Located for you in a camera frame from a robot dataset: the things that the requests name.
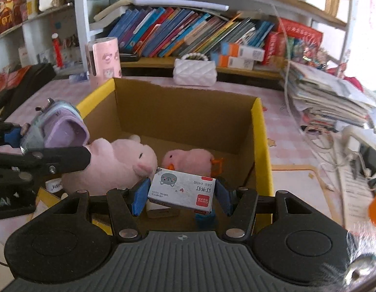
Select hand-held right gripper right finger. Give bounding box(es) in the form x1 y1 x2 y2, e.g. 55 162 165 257
215 178 343 240

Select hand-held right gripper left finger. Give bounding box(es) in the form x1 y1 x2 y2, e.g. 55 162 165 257
27 178 152 240

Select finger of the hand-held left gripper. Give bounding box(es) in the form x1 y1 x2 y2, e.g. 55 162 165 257
0 145 92 177
0 121 30 147

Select grey purple toy car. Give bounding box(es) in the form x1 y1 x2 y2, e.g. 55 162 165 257
19 97 90 154

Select white staples box red label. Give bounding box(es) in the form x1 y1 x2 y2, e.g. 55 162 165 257
148 168 217 215

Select pink plush pig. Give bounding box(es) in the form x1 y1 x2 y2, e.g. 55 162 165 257
61 134 158 197

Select pink plush duck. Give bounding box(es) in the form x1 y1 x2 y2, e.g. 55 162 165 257
162 148 224 178

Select yellow cardboard box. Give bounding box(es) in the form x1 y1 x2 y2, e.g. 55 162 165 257
34 77 273 235

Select white printed tape roll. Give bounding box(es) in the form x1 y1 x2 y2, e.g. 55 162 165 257
44 179 65 193

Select red packet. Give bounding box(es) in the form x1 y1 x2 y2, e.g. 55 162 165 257
0 65 32 95

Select red tassel ornament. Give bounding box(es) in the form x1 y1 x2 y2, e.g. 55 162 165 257
51 33 64 69

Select white side shelf unit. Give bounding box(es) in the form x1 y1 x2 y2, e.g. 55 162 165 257
0 4 75 70

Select pink humidifier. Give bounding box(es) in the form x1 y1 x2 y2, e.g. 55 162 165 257
85 36 122 89

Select red gold paper figure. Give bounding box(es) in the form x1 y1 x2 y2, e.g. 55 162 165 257
0 0 27 35

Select white quilted handbag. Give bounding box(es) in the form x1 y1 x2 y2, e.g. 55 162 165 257
173 53 218 86

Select white bottle yellow label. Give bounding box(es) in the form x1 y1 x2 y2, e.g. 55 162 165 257
26 0 39 19

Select printed paper sheets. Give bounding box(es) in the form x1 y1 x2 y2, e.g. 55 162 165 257
334 158 376 228

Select white bookshelf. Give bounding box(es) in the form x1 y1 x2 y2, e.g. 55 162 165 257
74 0 359 81

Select orange white carton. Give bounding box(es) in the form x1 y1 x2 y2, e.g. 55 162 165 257
210 53 255 70
221 42 265 63

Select white power strip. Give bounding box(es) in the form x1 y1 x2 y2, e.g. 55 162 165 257
341 125 376 174

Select stack of papers and notebooks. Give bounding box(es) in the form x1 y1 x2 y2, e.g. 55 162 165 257
282 61 376 128

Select row of colourful slanted books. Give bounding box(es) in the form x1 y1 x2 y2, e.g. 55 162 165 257
107 6 275 58

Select colourful figurine stand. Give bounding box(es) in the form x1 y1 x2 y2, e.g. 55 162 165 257
293 36 328 67

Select red thick book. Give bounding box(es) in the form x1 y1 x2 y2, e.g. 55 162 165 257
277 18 324 47

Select white light bar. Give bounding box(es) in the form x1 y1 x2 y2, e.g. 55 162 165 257
131 0 230 12

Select row of yellow books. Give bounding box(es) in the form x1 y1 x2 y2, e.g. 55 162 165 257
324 0 342 19

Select white cable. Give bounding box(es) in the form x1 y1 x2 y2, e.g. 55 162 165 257
257 0 293 119

